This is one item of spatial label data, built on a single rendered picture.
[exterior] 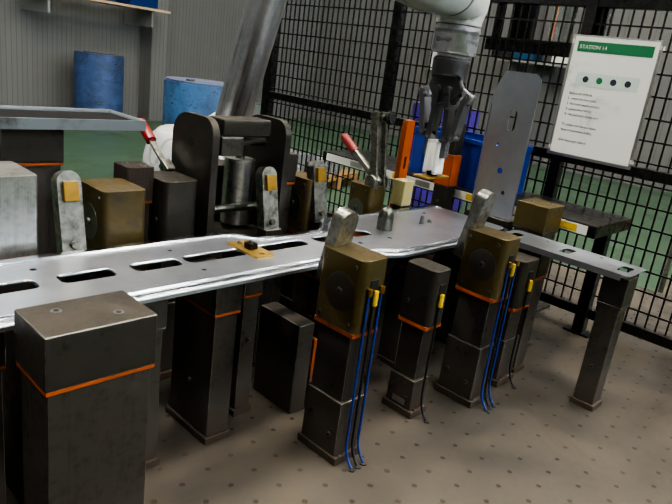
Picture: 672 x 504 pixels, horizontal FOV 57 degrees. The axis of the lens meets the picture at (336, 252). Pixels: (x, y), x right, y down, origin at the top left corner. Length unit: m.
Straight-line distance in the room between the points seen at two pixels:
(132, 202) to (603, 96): 1.21
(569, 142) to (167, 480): 1.30
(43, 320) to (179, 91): 4.28
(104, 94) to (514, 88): 7.84
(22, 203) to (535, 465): 0.91
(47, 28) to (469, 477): 9.05
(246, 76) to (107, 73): 7.32
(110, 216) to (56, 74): 8.78
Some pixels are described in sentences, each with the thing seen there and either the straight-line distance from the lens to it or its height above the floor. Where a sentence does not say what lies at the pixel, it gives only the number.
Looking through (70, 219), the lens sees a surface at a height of 1.04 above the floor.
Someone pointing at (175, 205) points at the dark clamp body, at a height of 1.04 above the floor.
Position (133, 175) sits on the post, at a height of 1.09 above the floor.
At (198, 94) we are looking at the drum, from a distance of 4.85.
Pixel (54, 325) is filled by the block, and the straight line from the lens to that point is 0.68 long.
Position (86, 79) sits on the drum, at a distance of 9.07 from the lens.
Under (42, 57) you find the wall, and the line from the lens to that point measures 9.65.
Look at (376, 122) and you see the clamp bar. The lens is 1.41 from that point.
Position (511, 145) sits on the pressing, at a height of 1.17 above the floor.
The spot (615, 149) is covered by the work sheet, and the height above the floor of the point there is 1.19.
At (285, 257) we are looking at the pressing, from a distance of 1.01.
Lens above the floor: 1.32
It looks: 17 degrees down
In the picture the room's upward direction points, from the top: 8 degrees clockwise
